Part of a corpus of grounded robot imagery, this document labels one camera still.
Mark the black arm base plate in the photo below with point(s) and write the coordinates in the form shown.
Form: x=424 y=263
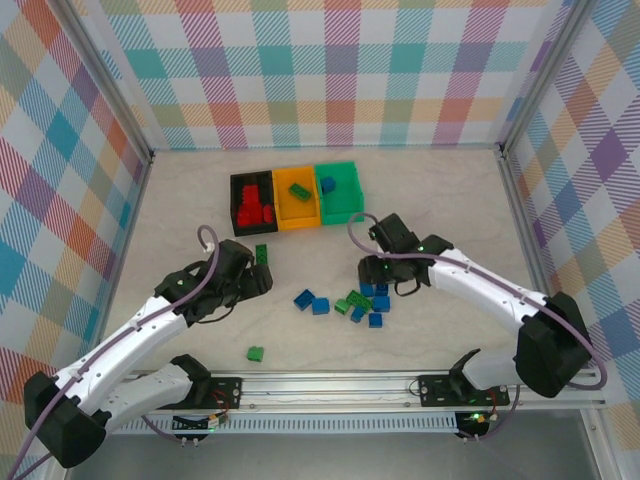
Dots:
x=435 y=390
x=227 y=395

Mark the aluminium mounting rail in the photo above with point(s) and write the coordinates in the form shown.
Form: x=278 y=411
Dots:
x=325 y=387

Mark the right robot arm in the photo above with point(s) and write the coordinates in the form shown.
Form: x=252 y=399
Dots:
x=500 y=290

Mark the green lego brick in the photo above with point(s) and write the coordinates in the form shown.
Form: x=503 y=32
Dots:
x=342 y=306
x=261 y=252
x=359 y=298
x=298 y=191
x=255 y=354

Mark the red lego brick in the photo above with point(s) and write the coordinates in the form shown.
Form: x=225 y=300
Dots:
x=245 y=216
x=268 y=214
x=257 y=212
x=250 y=194

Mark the black plastic bin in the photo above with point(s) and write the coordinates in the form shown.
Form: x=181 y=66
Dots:
x=265 y=182

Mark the small circuit board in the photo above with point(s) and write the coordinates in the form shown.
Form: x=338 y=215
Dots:
x=475 y=419
x=200 y=424

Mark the green plastic bin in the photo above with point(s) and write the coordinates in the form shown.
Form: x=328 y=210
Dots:
x=342 y=205

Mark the aluminium frame post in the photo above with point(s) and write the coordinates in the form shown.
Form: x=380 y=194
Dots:
x=111 y=80
x=542 y=75

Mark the aluminium side rail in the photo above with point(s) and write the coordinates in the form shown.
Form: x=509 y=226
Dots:
x=522 y=215
x=131 y=220

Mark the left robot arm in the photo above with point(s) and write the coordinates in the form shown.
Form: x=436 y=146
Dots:
x=125 y=340

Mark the orange plastic bin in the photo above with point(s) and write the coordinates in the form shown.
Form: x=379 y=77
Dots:
x=300 y=212

